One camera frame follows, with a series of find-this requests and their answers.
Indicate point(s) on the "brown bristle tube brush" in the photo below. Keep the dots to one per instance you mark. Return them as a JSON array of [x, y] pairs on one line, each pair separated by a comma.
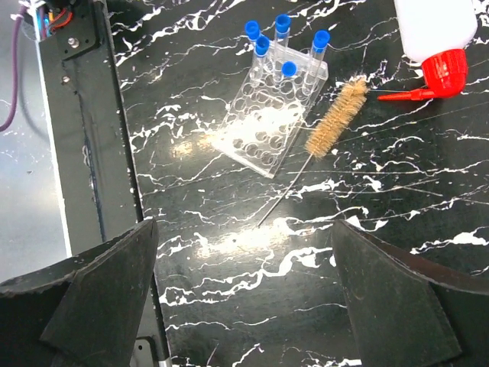
[[340, 114]]

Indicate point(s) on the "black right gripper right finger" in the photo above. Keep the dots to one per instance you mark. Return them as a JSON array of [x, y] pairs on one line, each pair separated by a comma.
[[405, 310]]

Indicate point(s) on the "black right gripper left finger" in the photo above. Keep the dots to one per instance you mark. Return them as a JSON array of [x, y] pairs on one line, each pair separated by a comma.
[[84, 310]]

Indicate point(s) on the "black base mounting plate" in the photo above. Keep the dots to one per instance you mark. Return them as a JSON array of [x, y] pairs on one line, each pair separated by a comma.
[[98, 190]]

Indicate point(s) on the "clear acrylic tube rack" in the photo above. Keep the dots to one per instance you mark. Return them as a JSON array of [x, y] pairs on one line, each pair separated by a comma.
[[262, 122]]

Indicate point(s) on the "blue cap test tube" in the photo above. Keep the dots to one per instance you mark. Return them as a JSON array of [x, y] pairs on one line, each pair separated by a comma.
[[261, 48], [288, 71], [316, 57], [281, 37], [252, 30]]

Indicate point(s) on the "white wash bottle red cap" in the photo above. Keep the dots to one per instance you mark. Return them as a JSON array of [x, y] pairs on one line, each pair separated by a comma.
[[435, 34]]

